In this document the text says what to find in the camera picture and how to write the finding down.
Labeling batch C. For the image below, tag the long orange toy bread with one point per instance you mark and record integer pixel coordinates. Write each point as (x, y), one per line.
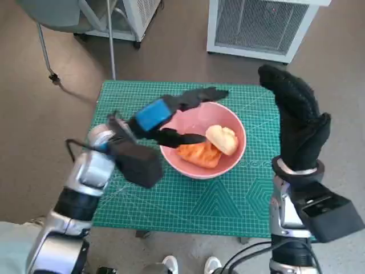
(199, 155)

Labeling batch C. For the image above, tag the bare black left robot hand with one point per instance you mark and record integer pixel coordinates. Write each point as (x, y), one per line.
(154, 114)

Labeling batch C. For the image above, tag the black knitted-glove right robot hand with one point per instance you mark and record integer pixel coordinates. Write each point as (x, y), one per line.
(302, 128)

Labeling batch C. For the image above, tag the grey table leg bracket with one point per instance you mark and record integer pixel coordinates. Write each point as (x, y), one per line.
(244, 240)
(142, 234)

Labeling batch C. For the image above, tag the pink bowl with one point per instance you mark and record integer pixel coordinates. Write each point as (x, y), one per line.
(199, 122)

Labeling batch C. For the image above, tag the white mesh-front cabinet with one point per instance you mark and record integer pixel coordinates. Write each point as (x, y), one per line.
(256, 25)

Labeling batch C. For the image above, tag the round toy bread bun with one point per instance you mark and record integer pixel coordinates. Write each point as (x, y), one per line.
(223, 140)

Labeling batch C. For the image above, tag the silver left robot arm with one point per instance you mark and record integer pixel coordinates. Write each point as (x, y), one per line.
(91, 171)

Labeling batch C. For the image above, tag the person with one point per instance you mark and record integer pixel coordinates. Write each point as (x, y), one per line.
(14, 248)

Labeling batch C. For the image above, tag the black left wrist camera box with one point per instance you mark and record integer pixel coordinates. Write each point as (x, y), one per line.
(139, 165)

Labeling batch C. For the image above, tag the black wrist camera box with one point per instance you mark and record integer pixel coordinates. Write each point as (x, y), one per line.
(139, 165)
(330, 214)

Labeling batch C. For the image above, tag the white louvred cabinet on casters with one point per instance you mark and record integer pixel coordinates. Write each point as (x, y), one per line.
(142, 17)

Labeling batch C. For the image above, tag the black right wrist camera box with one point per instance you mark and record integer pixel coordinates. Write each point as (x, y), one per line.
(330, 214)

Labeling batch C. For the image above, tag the green cutting mat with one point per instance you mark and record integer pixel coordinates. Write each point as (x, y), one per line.
(176, 205)

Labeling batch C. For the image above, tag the white metal pole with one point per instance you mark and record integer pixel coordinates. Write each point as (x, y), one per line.
(112, 42)

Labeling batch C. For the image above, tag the grey office chair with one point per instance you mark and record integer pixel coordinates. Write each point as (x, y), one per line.
(51, 14)

